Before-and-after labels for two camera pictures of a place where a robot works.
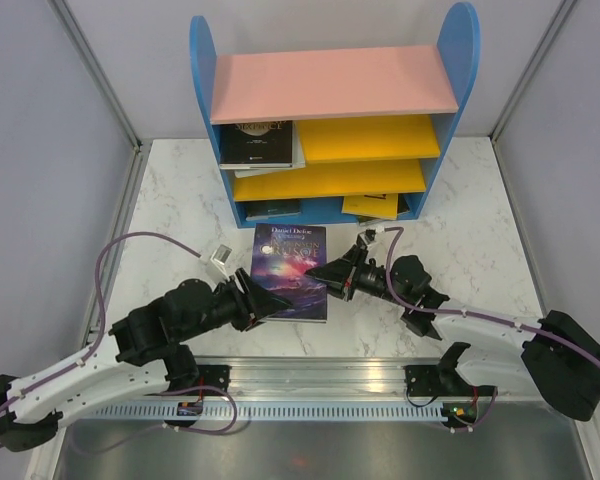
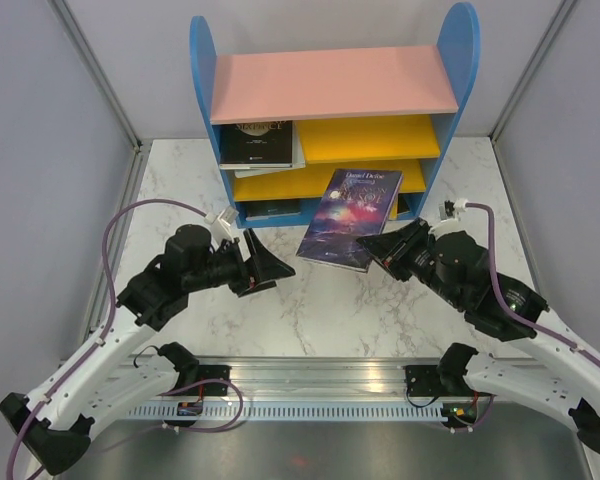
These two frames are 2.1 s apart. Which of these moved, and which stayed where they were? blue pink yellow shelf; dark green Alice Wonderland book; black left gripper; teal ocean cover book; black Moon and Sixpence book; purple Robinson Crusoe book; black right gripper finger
Moved: black left gripper; black right gripper finger; purple Robinson Crusoe book
Stayed: black Moon and Sixpence book; dark green Alice Wonderland book; blue pink yellow shelf; teal ocean cover book
